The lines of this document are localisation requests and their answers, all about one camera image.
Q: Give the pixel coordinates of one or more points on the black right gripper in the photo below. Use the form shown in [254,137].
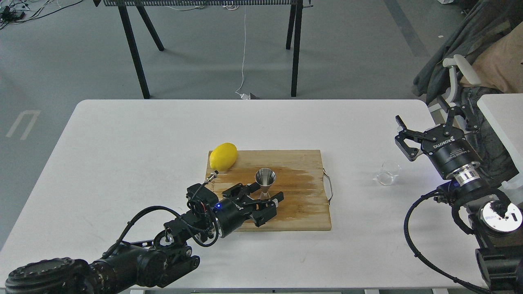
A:
[449,152]

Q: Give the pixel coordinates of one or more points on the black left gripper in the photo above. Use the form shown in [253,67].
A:
[238,206]

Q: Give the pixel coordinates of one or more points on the steel double jigger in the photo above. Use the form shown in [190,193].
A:
[265,177]

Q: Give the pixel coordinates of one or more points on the small clear glass cup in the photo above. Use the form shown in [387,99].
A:
[389,172]

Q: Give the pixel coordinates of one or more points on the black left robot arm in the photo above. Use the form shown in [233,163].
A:
[154,263]

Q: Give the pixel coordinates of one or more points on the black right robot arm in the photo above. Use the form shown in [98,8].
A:
[478,207]

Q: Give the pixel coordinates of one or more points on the yellow lemon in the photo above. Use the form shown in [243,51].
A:
[223,157]

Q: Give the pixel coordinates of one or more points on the wooden cutting board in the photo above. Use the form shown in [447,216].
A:
[299,175]

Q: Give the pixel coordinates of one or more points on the white side table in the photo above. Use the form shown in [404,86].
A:
[504,113]

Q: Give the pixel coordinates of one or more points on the white office chair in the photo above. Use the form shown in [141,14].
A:
[456,64]

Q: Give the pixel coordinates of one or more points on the tan cushion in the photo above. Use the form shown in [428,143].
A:
[500,67]

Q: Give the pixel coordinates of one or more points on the grey jacket on chair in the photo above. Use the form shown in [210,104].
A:
[487,22]

